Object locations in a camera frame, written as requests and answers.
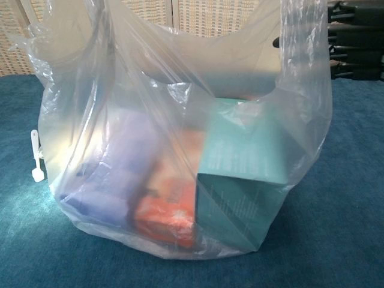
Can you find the blue tablecloth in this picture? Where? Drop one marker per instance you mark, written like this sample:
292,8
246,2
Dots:
330,225

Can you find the white plastic spoon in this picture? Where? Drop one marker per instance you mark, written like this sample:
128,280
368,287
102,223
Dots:
36,150

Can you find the purple cardboard box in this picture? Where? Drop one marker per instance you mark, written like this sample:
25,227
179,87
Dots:
120,156

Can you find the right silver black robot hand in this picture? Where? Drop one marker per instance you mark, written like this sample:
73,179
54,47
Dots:
357,36

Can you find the teal cardboard box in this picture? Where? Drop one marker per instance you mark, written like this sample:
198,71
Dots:
240,156

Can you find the woven folding screen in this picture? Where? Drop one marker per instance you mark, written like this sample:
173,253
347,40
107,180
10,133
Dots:
210,15

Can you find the clear plastic shopping bag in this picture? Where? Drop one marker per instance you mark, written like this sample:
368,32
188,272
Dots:
120,90

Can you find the orange cardboard box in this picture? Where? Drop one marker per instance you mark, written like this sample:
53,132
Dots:
168,210

